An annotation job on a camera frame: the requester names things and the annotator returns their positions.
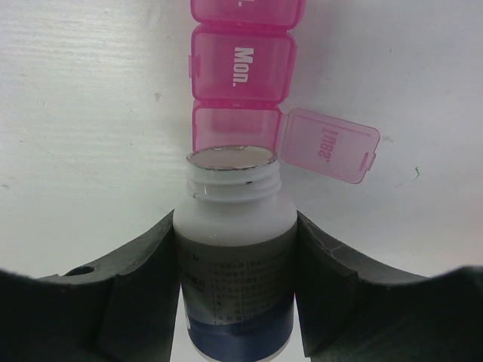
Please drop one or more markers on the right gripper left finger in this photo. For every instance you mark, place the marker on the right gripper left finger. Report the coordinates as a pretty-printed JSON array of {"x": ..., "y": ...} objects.
[{"x": 120, "y": 307}]

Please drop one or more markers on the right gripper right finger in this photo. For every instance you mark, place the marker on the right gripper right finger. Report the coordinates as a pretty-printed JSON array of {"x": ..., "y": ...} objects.
[{"x": 353, "y": 308}]

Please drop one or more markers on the white vitamin bottle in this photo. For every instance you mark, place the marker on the white vitamin bottle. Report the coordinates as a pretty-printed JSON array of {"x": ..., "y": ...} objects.
[{"x": 235, "y": 234}]

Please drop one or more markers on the pink pill organizer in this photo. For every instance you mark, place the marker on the pink pill organizer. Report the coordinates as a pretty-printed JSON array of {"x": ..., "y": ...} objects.
[{"x": 241, "y": 67}]

